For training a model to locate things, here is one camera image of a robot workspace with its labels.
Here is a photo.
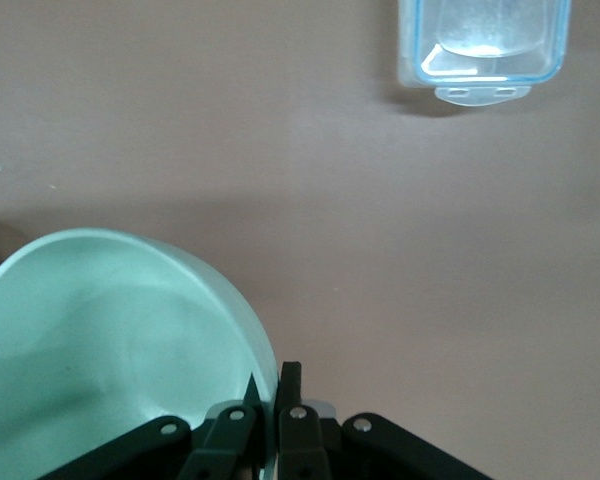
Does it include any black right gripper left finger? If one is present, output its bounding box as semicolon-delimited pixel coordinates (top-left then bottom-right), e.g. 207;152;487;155
37;372;264;480

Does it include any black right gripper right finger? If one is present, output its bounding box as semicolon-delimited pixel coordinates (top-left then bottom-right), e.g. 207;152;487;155
274;359;494;480

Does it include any green bowl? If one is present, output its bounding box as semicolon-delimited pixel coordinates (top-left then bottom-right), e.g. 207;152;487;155
0;227;280;480

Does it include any brown table cloth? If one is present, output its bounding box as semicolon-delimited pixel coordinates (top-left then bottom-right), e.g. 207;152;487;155
0;0;600;480

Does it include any clear plastic lidded container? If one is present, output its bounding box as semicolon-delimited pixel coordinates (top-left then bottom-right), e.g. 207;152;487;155
396;0;572;108

